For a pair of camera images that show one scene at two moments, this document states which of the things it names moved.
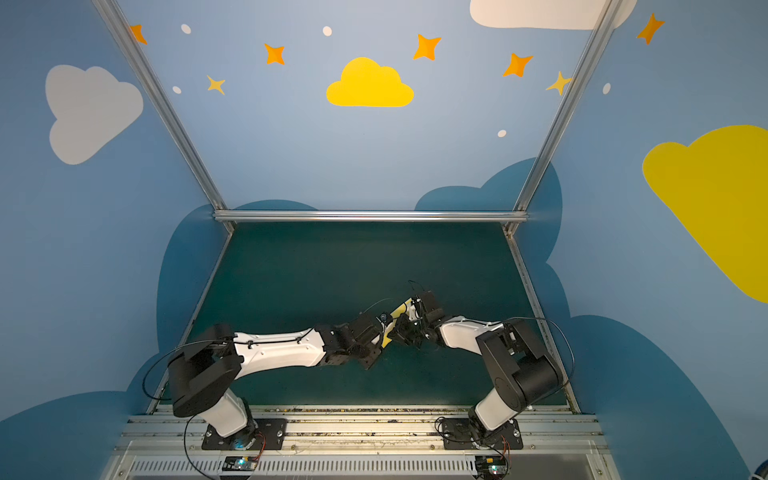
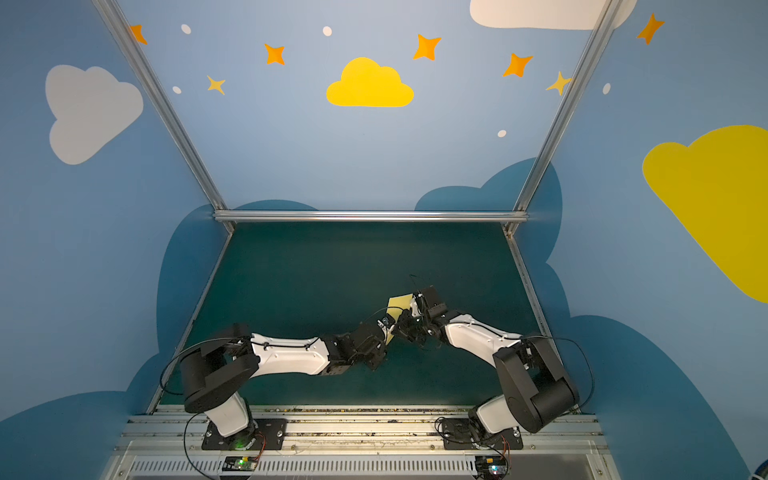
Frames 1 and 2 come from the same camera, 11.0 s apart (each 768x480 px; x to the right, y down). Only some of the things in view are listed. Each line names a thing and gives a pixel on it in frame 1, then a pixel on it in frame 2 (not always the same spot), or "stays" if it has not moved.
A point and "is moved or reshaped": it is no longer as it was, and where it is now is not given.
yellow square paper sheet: x=391 y=324 is moved or reshaped
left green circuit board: x=239 y=463 stays
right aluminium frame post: x=517 y=217 stays
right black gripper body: x=411 y=327 stays
